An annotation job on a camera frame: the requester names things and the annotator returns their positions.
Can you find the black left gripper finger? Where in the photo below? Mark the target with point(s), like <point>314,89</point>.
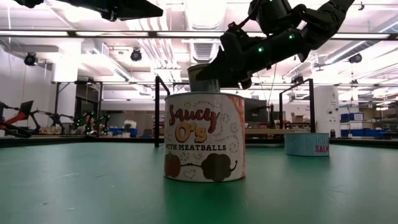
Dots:
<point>136,9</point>

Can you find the blue storage bins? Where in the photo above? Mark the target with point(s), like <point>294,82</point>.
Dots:
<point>133,132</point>
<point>357,132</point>

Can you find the silver-lidded tin can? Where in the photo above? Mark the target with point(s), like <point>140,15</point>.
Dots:
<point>199,84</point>

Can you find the black monitor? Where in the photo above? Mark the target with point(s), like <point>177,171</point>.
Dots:
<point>256,110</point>

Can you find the robot arm with green lights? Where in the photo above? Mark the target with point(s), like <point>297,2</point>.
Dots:
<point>90,123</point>

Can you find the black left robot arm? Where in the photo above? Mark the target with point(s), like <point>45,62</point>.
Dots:
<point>29,2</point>

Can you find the black ceiling spotlight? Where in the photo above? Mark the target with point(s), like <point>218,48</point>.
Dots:
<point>136,55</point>
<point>355,58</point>
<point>30,59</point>

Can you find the green table mat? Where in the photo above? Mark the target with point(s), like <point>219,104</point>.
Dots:
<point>93,186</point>

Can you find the Saucy O's meatballs can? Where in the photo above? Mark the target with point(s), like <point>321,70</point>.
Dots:
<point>202,140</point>

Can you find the cardboard box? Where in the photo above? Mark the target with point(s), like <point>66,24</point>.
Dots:
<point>298,119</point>

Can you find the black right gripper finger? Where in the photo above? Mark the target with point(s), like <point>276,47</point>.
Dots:
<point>230,71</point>

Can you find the short blue salmon can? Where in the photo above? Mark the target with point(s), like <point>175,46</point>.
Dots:
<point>301,144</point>

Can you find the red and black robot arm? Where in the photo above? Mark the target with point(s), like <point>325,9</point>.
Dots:
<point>15,119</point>

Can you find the black metal shelf side frame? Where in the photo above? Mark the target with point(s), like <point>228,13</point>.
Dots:
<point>311,105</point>
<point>157,118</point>

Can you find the white container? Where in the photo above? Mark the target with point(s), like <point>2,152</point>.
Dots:
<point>130,124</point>

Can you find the wooden shelf board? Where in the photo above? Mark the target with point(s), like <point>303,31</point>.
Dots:
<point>264,131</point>

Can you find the black aluminium table frame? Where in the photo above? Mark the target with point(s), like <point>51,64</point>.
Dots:
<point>62,141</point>

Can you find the black metal gantry frame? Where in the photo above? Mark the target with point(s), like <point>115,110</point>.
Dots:
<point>101,109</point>

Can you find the white pillar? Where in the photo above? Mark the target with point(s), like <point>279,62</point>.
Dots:
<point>326,110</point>

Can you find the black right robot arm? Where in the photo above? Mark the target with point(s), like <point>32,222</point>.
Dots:
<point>326,18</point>

